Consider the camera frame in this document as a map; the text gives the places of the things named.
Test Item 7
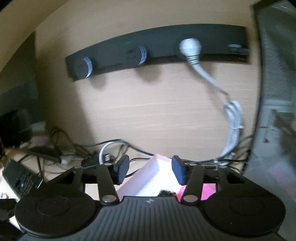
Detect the pink cardboard box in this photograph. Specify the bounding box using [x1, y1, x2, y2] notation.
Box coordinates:
[116, 153, 218, 202]

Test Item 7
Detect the white power strip on desk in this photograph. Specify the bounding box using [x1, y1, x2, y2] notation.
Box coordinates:
[60, 155, 83, 165]

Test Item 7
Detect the black computer monitor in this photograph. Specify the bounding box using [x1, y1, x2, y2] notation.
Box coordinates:
[245, 0, 296, 209]

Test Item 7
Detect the black keyboard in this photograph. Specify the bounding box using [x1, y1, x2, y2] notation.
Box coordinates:
[3, 159, 43, 198]

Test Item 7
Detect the black striped plug left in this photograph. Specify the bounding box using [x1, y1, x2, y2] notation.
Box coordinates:
[74, 57, 93, 79]

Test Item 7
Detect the black striped plug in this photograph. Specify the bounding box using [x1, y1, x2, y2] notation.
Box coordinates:
[74, 57, 93, 79]
[125, 46, 148, 68]

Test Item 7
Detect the black striped plug middle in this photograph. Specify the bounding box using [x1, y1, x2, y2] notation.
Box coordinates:
[125, 46, 148, 68]

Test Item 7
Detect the black cable bundle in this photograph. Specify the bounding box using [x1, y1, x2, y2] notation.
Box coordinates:
[14, 127, 253, 176]

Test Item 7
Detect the white plug with cable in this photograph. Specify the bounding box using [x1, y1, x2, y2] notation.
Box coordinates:
[179, 37, 244, 163]

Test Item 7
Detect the black wall power strip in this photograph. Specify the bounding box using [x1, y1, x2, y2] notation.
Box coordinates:
[65, 24, 249, 81]

